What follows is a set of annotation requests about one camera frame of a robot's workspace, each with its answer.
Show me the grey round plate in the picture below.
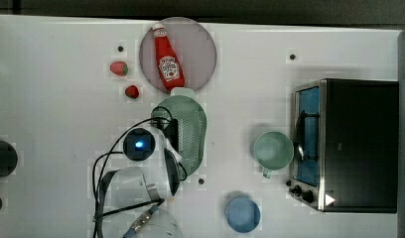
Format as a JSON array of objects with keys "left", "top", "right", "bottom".
[{"left": 139, "top": 17, "right": 217, "bottom": 93}]

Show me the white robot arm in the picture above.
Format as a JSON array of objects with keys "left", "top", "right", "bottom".
[{"left": 94, "top": 118, "right": 189, "bottom": 238}]

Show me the mint green oval strainer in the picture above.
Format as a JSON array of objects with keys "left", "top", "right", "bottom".
[{"left": 150, "top": 87, "right": 206, "bottom": 179}]

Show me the mint green mug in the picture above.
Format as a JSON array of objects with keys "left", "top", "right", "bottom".
[{"left": 252, "top": 131, "right": 294, "bottom": 179}]

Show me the black toaster oven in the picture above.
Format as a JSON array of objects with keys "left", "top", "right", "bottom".
[{"left": 286, "top": 78, "right": 399, "bottom": 213}]

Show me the red ketchup bottle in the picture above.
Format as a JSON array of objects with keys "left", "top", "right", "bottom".
[{"left": 152, "top": 23, "right": 186, "bottom": 91}]

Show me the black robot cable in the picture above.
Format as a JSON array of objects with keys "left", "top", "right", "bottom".
[{"left": 91, "top": 106, "right": 175, "bottom": 238}]

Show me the red toy strawberry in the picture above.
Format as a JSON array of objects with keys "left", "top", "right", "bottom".
[{"left": 124, "top": 85, "right": 140, "bottom": 99}]

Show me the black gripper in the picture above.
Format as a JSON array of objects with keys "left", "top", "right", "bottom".
[{"left": 151, "top": 119, "right": 179, "bottom": 149}]

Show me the blue bowl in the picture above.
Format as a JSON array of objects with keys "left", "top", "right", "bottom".
[{"left": 226, "top": 197, "right": 261, "bottom": 233}]

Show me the pink toy strawberry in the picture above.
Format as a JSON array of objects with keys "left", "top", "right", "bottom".
[{"left": 110, "top": 60, "right": 128, "bottom": 76}]

